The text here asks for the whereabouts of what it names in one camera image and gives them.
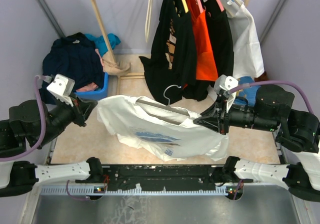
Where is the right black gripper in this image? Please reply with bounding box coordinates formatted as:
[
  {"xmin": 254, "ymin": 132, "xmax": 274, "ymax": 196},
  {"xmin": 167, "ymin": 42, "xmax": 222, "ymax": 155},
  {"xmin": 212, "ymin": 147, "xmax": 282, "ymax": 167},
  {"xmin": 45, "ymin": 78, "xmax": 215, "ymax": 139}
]
[{"xmin": 192, "ymin": 93, "xmax": 277, "ymax": 135}]

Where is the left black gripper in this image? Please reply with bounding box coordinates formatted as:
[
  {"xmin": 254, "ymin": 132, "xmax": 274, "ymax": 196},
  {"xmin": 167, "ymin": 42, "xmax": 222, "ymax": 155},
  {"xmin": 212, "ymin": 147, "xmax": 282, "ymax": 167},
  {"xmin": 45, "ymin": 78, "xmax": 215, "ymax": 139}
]
[{"xmin": 35, "ymin": 91, "xmax": 99, "ymax": 147}]

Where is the white t shirt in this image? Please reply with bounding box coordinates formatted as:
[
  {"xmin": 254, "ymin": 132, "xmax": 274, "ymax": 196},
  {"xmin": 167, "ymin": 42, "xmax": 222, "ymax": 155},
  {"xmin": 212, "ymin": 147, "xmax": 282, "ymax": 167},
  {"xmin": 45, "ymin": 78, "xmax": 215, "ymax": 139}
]
[{"xmin": 97, "ymin": 95, "xmax": 229, "ymax": 161}]

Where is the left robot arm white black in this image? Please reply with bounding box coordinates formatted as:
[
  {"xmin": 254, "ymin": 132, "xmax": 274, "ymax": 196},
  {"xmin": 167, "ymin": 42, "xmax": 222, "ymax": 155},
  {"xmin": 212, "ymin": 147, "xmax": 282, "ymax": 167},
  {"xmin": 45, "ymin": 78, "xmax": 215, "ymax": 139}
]
[{"xmin": 0, "ymin": 97, "xmax": 104, "ymax": 197}]

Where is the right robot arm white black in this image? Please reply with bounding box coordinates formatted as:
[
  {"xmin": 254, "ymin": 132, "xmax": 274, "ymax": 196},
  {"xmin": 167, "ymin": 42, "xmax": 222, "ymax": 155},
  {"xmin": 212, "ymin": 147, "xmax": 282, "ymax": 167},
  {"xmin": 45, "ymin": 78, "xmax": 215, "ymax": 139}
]
[{"xmin": 194, "ymin": 84, "xmax": 320, "ymax": 202}]

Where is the orange hanging shirt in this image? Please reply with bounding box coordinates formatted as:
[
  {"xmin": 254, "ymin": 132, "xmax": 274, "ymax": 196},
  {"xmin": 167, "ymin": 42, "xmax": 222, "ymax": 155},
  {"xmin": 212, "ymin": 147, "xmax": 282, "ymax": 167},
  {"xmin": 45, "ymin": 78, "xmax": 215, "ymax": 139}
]
[{"xmin": 186, "ymin": 0, "xmax": 218, "ymax": 87}]

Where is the black printed hanging shirt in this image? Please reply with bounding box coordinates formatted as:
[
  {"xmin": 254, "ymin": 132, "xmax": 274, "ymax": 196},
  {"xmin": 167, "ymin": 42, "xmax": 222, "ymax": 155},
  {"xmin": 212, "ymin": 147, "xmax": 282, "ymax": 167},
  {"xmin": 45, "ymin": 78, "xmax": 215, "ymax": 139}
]
[{"xmin": 140, "ymin": 0, "xmax": 197, "ymax": 105}]

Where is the white hanging shirt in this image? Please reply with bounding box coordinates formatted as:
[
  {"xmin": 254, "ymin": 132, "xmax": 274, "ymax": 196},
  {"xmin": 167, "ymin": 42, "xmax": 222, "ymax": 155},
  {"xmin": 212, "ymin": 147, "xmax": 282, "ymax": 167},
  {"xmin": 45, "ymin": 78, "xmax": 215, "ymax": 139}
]
[{"xmin": 220, "ymin": 0, "xmax": 265, "ymax": 81}]

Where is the beige hanger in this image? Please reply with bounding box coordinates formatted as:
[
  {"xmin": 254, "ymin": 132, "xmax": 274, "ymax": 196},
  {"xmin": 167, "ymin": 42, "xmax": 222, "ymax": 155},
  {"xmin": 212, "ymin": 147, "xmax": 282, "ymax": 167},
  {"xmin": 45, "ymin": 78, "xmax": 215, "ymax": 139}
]
[{"xmin": 144, "ymin": 0, "xmax": 153, "ymax": 43}]

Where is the blue plastic basket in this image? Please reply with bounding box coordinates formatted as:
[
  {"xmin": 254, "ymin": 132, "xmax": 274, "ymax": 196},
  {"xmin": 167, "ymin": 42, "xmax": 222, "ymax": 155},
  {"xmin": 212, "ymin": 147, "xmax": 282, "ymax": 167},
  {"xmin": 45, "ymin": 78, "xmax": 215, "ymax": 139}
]
[{"xmin": 75, "ymin": 73, "xmax": 109, "ymax": 100}]

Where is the pink garment in basket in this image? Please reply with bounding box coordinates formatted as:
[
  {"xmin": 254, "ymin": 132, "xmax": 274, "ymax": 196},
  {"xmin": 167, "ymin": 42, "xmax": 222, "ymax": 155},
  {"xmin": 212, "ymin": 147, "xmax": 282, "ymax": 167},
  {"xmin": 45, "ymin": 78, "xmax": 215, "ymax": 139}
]
[{"xmin": 76, "ymin": 82, "xmax": 98, "ymax": 92}]

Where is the blue yellow printed garment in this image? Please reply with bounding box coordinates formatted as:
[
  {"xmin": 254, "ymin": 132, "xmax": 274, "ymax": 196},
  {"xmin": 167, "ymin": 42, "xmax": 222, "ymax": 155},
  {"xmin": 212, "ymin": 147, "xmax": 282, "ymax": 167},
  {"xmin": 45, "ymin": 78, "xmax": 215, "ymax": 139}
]
[{"xmin": 234, "ymin": 76, "xmax": 260, "ymax": 107}]

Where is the beige garment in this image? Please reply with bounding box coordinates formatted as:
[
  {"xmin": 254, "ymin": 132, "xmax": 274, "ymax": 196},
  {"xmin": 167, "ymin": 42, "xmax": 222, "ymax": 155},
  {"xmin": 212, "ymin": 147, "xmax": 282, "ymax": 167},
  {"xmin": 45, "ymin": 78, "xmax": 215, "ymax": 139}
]
[{"xmin": 102, "ymin": 51, "xmax": 132, "ymax": 76}]

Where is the navy blue garment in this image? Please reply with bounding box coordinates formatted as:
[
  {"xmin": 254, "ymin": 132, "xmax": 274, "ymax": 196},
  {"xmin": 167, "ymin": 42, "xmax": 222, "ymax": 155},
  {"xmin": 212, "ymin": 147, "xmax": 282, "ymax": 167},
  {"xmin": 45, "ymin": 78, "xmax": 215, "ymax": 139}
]
[{"xmin": 42, "ymin": 32, "xmax": 105, "ymax": 92}]

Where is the teal garment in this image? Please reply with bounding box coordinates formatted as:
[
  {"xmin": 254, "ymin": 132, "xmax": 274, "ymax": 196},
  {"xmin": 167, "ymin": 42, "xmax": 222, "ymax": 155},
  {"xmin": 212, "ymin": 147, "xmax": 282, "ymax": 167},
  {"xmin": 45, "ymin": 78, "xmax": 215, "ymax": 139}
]
[{"xmin": 85, "ymin": 33, "xmax": 121, "ymax": 56}]

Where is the brown garment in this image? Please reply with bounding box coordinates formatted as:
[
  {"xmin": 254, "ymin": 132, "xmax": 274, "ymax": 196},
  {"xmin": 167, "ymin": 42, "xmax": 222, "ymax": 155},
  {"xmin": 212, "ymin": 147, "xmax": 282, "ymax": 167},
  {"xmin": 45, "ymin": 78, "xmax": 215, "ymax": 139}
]
[{"xmin": 254, "ymin": 71, "xmax": 269, "ymax": 82}]

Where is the wooden clothes rack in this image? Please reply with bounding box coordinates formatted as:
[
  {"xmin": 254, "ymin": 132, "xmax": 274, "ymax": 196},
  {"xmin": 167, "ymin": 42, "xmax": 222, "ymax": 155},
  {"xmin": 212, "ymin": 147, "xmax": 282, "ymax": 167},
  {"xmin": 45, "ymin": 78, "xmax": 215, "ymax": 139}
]
[{"xmin": 90, "ymin": 0, "xmax": 250, "ymax": 95}]

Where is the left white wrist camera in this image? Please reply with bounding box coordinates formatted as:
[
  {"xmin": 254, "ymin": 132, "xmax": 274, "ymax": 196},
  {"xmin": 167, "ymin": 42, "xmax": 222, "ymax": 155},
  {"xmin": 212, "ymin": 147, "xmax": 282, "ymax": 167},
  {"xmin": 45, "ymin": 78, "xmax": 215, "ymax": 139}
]
[{"xmin": 46, "ymin": 74, "xmax": 75, "ymax": 107}]

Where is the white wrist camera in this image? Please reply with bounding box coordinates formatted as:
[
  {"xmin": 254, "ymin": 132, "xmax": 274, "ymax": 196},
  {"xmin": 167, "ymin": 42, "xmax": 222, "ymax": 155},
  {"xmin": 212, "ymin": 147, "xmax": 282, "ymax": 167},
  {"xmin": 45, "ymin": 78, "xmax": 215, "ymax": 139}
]
[
  {"xmin": 46, "ymin": 74, "xmax": 75, "ymax": 107},
  {"xmin": 213, "ymin": 74, "xmax": 239, "ymax": 113}
]

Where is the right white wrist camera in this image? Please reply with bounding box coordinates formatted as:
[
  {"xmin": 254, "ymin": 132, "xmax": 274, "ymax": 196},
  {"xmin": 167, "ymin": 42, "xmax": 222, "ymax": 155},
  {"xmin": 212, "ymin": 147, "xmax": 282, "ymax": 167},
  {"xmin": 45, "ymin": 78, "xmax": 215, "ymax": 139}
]
[{"xmin": 213, "ymin": 74, "xmax": 239, "ymax": 113}]

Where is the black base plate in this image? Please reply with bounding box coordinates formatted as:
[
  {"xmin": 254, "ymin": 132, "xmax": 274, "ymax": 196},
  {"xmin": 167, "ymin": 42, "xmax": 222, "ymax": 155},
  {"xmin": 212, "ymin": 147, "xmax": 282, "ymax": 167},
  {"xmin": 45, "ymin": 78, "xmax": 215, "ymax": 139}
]
[{"xmin": 74, "ymin": 163, "xmax": 254, "ymax": 192}]

